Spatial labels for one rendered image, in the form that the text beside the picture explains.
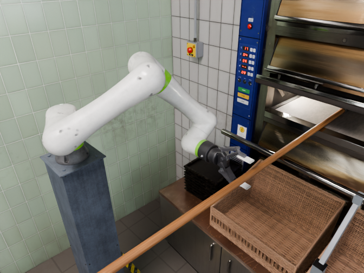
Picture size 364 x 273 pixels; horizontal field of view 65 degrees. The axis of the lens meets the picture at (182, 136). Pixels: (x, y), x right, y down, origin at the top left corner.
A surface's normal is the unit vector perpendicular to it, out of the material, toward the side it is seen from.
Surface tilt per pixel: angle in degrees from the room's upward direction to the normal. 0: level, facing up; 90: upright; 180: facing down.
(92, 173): 90
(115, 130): 90
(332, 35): 90
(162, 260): 0
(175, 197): 0
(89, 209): 90
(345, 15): 70
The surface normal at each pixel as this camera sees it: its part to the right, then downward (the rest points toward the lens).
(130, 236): -0.01, -0.87
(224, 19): -0.76, 0.33
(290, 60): -0.72, 0.02
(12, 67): 0.65, 0.37
